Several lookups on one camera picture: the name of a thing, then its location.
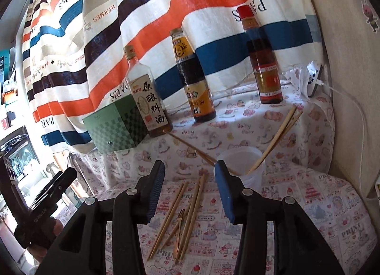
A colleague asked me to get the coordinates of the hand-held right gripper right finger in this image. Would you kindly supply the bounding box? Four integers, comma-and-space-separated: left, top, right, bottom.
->
215, 160, 345, 275

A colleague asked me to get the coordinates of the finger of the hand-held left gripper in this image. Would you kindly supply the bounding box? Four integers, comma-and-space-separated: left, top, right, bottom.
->
27, 167, 78, 214

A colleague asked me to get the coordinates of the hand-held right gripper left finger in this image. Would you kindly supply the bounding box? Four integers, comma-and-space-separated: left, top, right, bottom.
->
38, 160, 166, 275

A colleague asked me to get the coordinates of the wooden chopstick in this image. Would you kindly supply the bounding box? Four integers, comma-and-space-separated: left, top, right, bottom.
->
163, 130, 239, 175
161, 222, 180, 248
147, 182, 188, 261
249, 106, 297, 175
258, 111, 303, 163
175, 178, 202, 264
180, 175, 206, 258

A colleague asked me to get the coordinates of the translucent plastic cup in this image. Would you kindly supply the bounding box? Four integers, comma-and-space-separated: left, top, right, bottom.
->
218, 147, 266, 189

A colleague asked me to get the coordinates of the gold metal fork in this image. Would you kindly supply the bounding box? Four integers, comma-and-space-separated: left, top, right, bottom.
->
175, 209, 186, 260

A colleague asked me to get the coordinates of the person's left hand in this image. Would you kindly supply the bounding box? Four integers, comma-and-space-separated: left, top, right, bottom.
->
28, 218, 64, 265

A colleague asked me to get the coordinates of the cluttered shelf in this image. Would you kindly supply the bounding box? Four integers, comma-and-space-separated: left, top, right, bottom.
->
0, 46, 40, 192

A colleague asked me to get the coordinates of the green checkered box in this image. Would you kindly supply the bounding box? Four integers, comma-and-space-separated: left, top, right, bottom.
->
82, 94, 149, 154

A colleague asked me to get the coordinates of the bear print cloth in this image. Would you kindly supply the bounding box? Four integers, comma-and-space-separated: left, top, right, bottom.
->
68, 81, 336, 196

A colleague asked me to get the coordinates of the clear cooking wine bottle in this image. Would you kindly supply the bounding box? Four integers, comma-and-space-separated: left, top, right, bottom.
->
124, 45, 173, 138

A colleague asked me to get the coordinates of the strawberry print tablecloth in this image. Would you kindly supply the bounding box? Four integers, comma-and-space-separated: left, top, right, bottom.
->
53, 168, 378, 275

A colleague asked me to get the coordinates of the dark sauce bottle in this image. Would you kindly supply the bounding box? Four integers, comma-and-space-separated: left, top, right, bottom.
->
169, 27, 217, 123

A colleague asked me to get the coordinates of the red cap sauce bottle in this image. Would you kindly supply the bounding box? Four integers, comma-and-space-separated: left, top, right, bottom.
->
236, 5, 283, 104

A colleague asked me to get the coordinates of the white charger plug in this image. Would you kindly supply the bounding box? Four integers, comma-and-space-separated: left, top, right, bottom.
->
307, 63, 325, 98

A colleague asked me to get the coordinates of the striped curtain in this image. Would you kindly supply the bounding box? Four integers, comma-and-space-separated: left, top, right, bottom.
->
22, 0, 319, 154

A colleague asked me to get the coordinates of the white cable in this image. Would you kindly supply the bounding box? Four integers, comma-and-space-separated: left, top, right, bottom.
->
319, 80, 367, 194

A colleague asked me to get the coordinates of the cartoon wall sticker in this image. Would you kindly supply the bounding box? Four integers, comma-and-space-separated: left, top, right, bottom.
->
360, 0, 380, 32

